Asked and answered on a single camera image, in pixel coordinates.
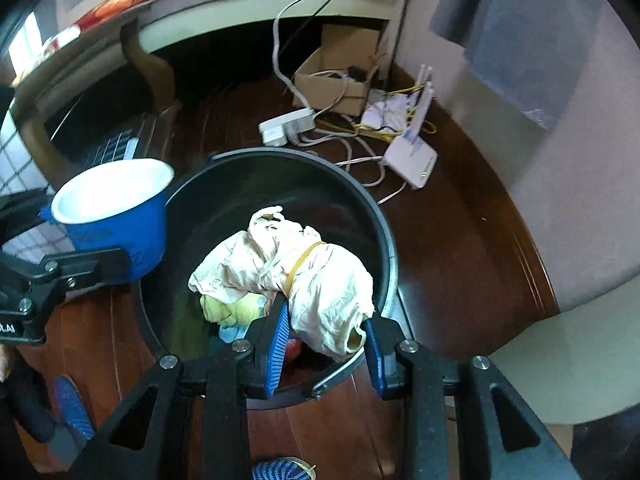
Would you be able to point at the blue cup white inside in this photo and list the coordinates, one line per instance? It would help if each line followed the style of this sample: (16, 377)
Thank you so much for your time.
(120, 230)

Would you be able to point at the person's leg dark trousers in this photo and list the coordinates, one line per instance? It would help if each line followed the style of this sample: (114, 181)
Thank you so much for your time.
(25, 400)

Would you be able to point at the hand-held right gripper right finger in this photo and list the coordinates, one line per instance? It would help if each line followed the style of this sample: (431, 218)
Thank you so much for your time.
(375, 360)

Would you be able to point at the cardboard box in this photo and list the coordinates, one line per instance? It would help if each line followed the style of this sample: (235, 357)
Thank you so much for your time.
(330, 72)

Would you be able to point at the black round bin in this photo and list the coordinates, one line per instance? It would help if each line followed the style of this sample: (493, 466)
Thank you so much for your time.
(225, 195)

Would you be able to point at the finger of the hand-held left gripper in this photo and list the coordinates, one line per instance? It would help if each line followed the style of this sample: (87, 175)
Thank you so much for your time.
(95, 262)
(46, 213)

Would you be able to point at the bed with red headboard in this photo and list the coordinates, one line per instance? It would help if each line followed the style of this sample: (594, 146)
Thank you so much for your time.
(280, 5)

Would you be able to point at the white router with antennas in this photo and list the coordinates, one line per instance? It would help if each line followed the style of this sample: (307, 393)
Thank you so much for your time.
(410, 157)

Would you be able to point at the white power strip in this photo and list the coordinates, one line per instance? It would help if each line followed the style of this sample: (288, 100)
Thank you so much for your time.
(285, 125)

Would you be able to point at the cream cloth with rubber band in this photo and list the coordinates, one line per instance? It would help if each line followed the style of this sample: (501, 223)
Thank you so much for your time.
(320, 290)

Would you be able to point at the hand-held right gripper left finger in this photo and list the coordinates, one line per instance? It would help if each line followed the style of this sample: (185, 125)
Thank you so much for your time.
(277, 355)

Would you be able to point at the yellow green cloth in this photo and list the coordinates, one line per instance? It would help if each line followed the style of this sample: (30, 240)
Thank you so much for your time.
(235, 310)

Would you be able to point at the red wrapper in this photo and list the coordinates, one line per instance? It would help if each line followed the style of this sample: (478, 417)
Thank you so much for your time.
(294, 349)

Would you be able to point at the small white network box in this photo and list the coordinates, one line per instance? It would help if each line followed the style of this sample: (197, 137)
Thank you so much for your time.
(382, 112)

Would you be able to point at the blue slipper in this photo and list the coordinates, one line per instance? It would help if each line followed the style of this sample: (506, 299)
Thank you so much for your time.
(75, 407)
(282, 470)

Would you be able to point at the light blue wrapper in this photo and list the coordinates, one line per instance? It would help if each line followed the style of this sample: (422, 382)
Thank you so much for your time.
(232, 332)

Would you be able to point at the grey hanging cloth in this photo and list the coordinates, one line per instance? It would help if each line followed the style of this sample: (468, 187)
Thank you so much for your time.
(525, 35)

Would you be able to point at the brown wooden chair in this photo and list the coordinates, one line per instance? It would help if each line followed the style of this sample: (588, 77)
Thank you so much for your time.
(155, 75)

